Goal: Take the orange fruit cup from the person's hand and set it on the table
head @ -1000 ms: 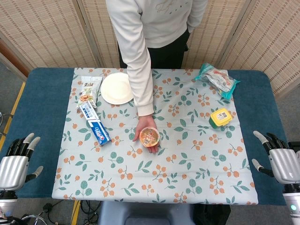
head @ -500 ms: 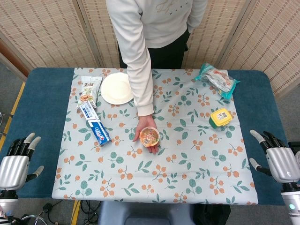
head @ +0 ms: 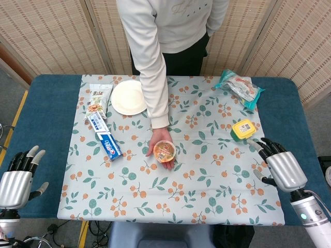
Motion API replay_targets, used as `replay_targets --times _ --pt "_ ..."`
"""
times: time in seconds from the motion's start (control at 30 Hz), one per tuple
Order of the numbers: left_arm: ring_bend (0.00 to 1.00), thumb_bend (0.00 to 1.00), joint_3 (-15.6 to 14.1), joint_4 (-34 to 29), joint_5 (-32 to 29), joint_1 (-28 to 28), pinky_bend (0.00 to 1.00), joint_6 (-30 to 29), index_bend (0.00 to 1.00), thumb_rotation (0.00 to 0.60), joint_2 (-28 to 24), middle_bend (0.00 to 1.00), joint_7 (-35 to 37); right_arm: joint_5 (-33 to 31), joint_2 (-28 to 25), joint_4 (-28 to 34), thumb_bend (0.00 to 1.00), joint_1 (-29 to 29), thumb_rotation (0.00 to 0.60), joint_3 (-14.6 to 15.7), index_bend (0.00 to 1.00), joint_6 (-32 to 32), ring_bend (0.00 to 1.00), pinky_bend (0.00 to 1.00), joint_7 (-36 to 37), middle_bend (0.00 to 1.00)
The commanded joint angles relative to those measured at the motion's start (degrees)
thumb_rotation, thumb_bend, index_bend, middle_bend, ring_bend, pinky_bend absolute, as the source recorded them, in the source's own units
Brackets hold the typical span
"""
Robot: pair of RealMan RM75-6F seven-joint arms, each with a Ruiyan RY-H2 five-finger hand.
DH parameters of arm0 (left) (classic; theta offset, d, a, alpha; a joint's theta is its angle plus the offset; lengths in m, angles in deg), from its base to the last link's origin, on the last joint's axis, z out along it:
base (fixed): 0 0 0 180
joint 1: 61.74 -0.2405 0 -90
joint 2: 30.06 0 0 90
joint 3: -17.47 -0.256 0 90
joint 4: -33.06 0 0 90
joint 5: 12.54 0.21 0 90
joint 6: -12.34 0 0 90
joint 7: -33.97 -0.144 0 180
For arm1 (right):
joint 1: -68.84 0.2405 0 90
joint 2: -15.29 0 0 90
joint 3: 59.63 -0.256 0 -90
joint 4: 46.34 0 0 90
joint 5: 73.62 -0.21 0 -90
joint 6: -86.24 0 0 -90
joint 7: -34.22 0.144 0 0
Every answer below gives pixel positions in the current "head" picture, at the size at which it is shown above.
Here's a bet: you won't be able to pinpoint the floral orange berry tablecloth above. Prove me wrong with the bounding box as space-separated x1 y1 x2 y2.
56 74 286 226

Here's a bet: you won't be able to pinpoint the black floor cables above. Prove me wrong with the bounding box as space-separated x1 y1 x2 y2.
41 221 112 248

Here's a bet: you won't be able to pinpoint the silver black robot left hand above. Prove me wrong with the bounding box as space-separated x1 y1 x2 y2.
0 145 49 209

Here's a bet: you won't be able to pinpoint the silver black robot right hand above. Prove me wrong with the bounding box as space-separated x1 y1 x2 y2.
247 137 308 193

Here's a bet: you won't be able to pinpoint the orange jelly cup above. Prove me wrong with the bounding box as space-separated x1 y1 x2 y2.
153 140 176 163

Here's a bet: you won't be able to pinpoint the white paper plate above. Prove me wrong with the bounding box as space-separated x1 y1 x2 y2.
110 79 147 115

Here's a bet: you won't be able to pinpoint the person in white sweatshirt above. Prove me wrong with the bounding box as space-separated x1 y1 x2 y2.
115 0 230 76

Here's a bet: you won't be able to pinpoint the white sleeved right forearm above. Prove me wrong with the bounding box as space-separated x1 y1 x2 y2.
133 51 171 130

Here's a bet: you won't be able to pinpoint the blue Crest toothpaste box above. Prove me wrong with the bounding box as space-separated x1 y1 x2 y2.
85 111 124 162

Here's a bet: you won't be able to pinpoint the black bag on floor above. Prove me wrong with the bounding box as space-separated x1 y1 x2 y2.
214 224 255 248

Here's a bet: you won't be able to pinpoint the chrome chair frame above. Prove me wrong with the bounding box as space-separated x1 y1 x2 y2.
0 123 13 152

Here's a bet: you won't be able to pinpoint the blue table cover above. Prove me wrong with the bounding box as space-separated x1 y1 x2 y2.
0 74 325 225

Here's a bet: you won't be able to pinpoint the green container with yellow lid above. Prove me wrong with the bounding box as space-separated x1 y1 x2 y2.
230 118 257 143

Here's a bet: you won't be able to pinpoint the beige woven folding screen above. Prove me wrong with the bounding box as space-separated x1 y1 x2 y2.
0 0 331 109

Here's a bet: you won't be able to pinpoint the teal silver snack bag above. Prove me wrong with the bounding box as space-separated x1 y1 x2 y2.
214 69 266 111

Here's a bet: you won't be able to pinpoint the person's bare right hand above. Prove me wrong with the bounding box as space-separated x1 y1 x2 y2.
145 127 178 171

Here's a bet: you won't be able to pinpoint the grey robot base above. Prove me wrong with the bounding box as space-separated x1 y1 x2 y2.
108 221 215 248

